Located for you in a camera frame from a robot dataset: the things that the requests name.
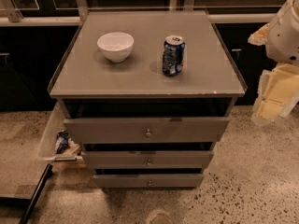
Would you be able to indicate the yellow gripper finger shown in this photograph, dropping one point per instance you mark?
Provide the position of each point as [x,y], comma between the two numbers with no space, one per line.
[259,37]
[278,94]

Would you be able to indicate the blue soda can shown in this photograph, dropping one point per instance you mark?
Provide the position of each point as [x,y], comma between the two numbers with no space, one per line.
[174,46]

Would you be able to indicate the white ceramic bowl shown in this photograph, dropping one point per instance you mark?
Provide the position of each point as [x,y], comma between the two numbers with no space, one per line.
[116,46]

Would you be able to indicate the blue crumpled snack bag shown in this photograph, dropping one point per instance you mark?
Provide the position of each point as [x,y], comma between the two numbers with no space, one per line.
[62,141]

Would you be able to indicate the clear plastic bin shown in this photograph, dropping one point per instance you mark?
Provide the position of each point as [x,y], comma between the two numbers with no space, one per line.
[70,158]

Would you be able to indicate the grey top drawer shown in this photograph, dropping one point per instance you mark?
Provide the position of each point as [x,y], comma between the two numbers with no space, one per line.
[146,130]

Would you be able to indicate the metal window frame rail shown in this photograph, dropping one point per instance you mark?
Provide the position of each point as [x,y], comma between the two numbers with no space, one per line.
[63,12]

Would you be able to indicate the black pole on floor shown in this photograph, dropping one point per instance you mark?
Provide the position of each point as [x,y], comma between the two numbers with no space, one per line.
[47,173]

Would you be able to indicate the grey drawer cabinet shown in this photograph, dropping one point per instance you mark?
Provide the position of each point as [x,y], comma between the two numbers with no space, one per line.
[88,85]

